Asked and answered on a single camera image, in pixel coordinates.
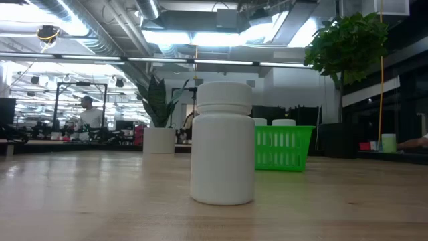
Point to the pale green cup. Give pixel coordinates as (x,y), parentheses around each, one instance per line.
(389,143)

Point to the leafy green tree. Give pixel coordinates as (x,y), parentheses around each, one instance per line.
(347,43)

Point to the black tripod stand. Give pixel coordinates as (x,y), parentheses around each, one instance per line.
(193,97)

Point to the white round planter pot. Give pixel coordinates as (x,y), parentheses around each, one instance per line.
(159,140)

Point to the green plastic basket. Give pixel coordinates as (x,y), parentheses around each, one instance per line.
(284,149)

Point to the person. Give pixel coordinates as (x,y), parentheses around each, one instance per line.
(188,129)
(89,118)

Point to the black table edge rail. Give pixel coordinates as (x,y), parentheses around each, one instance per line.
(83,147)

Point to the small red box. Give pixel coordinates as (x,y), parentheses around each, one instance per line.
(365,146)

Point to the black metal frame rig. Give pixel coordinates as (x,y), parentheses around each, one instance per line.
(104,100)

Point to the person's hand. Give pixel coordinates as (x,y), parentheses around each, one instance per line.
(413,143)

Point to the snake plant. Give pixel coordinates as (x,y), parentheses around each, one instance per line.
(157,103)

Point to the white pill bottle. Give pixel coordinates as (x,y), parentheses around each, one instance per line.
(222,150)
(261,122)
(283,122)

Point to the long ceiling light rail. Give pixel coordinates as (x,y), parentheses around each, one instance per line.
(157,60)

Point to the black monitor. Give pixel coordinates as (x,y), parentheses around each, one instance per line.
(6,111)

